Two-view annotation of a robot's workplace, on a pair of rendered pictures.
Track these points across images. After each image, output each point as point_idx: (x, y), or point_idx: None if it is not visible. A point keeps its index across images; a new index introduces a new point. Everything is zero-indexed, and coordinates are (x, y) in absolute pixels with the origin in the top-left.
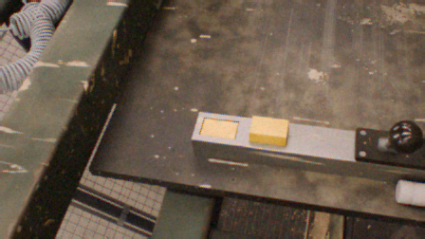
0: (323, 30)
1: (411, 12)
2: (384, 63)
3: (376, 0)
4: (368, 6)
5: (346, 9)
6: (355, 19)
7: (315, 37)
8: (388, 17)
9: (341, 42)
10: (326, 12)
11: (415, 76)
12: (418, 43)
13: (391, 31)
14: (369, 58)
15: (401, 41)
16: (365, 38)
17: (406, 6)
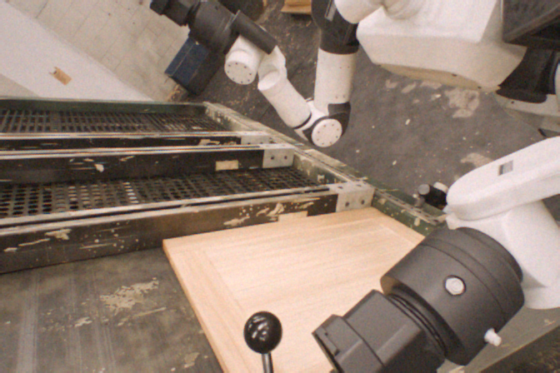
0: (16, 356)
1: (137, 293)
2: (117, 366)
3: (92, 292)
4: (83, 301)
5: (53, 314)
6: (67, 324)
7: (2, 372)
8: (112, 307)
9: (48, 362)
10: (22, 329)
11: (160, 367)
12: (154, 324)
13: (118, 322)
14: (94, 369)
15: (133, 329)
16: (85, 343)
17: (130, 288)
